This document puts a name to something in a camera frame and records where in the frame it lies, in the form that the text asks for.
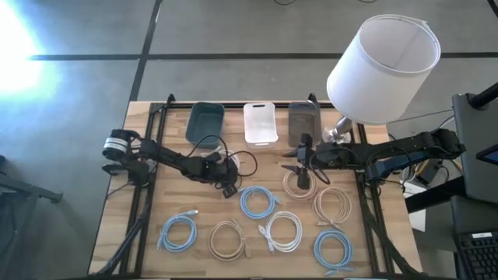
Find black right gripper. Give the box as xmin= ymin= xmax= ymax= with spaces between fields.
xmin=281 ymin=133 xmax=318 ymax=191

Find light blue HDMI cable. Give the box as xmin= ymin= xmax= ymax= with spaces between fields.
xmin=238 ymin=185 xmax=282 ymax=220
xmin=156 ymin=209 xmax=198 ymax=253
xmin=313 ymin=228 xmax=355 ymax=277

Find beige hdmi cable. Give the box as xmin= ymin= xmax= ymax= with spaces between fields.
xmin=208 ymin=218 xmax=252 ymax=261
xmin=282 ymin=170 xmax=318 ymax=201
xmin=311 ymin=187 xmax=353 ymax=229

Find grey-brown plastic bin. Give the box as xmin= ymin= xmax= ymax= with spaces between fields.
xmin=287 ymin=101 xmax=323 ymax=148

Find white plastic bin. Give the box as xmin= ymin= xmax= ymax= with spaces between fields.
xmin=243 ymin=102 xmax=279 ymax=150

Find teal plastic bin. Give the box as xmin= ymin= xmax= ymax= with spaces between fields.
xmin=185 ymin=101 xmax=226 ymax=149

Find white shade table lamp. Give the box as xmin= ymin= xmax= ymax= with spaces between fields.
xmin=321 ymin=14 xmax=442 ymax=152

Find black power adapter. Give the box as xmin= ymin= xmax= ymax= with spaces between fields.
xmin=415 ymin=158 xmax=443 ymax=186

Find white paper sheet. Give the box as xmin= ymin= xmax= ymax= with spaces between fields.
xmin=407 ymin=208 xmax=427 ymax=233

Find black desk bar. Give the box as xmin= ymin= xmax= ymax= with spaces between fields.
xmin=404 ymin=177 xmax=468 ymax=214

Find dark grey monitor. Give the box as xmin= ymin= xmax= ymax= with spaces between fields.
xmin=451 ymin=92 xmax=498 ymax=204

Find black monitor pole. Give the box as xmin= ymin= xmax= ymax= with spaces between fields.
xmin=468 ymin=82 xmax=498 ymax=110

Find black floor stand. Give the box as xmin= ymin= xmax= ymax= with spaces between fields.
xmin=0 ymin=155 xmax=64 ymax=280

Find black keyboard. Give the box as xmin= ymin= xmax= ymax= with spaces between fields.
xmin=454 ymin=231 xmax=498 ymax=280

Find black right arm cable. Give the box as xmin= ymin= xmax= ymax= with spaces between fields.
xmin=310 ymin=153 xmax=332 ymax=186

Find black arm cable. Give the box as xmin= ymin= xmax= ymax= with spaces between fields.
xmin=310 ymin=153 xmax=332 ymax=186
xmin=186 ymin=134 xmax=259 ymax=178

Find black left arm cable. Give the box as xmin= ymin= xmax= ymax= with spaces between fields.
xmin=186 ymin=134 xmax=259 ymax=178

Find black frame crossbar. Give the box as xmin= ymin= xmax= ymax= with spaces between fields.
xmin=166 ymin=101 xmax=335 ymax=109

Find black frame side rails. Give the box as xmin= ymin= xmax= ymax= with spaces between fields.
xmin=352 ymin=123 xmax=419 ymax=276
xmin=95 ymin=93 xmax=176 ymax=275

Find thin lamp power cord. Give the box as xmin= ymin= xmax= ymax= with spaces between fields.
xmin=387 ymin=108 xmax=454 ymax=124

